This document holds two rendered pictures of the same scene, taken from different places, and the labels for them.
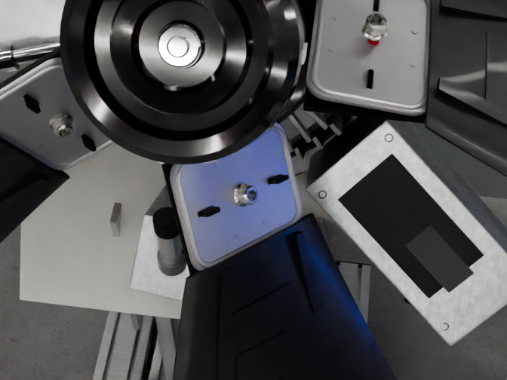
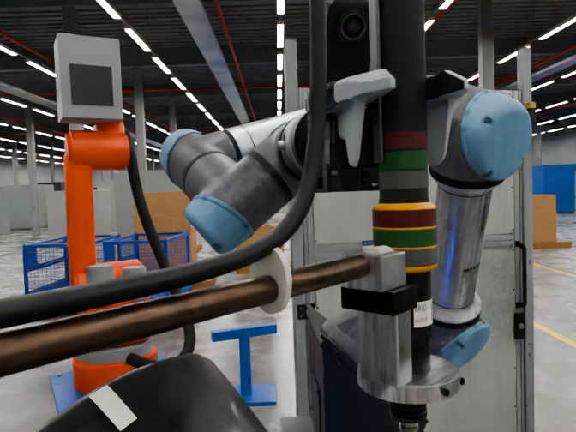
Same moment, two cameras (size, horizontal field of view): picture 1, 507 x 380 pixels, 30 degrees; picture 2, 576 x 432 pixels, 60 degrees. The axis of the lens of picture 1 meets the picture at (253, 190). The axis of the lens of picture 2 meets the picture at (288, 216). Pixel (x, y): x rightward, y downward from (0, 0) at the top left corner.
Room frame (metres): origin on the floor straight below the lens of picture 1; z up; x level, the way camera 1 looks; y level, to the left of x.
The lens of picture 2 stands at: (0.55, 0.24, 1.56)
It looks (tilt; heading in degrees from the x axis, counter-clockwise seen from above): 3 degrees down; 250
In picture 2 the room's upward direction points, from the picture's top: 2 degrees counter-clockwise
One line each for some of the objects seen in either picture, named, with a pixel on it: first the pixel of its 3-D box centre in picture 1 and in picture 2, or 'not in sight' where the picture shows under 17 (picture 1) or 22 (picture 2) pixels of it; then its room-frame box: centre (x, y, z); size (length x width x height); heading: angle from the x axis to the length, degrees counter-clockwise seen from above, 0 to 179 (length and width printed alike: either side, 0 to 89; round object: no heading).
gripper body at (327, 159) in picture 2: not in sight; (345, 143); (0.34, -0.17, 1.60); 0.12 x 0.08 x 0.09; 83
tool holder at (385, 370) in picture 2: not in sight; (399, 318); (0.36, -0.06, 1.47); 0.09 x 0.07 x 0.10; 28
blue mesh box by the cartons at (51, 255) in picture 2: not in sight; (76, 273); (0.96, -7.34, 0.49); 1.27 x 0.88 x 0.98; 71
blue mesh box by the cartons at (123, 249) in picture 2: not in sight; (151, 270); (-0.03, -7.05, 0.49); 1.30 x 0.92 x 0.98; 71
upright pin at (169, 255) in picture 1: (169, 241); not in sight; (0.35, 0.06, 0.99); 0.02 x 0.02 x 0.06
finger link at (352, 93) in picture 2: not in sight; (357, 123); (0.38, -0.07, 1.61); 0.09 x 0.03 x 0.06; 73
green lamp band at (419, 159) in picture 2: not in sight; (402, 161); (0.35, -0.06, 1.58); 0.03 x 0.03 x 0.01
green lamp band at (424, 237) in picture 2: not in sight; (404, 235); (0.35, -0.06, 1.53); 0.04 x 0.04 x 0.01
